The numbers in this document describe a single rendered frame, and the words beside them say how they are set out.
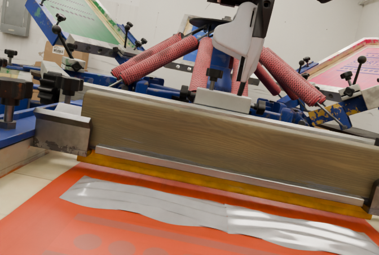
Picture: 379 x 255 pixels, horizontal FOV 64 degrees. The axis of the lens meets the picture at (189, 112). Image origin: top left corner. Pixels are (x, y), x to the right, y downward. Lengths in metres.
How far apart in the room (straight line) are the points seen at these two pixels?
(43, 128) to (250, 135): 0.26
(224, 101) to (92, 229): 0.45
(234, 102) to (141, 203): 0.39
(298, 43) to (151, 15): 2.16
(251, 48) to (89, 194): 0.24
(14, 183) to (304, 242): 0.32
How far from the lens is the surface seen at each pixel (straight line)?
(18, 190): 0.37
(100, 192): 0.36
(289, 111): 1.06
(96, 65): 4.80
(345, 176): 0.45
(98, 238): 0.29
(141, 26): 4.66
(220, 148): 0.39
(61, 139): 0.42
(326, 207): 0.46
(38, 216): 0.32
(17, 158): 0.42
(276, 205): 0.44
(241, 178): 0.40
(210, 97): 0.67
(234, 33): 0.37
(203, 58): 0.97
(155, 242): 0.30
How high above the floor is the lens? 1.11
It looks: 8 degrees down
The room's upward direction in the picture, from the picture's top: 11 degrees clockwise
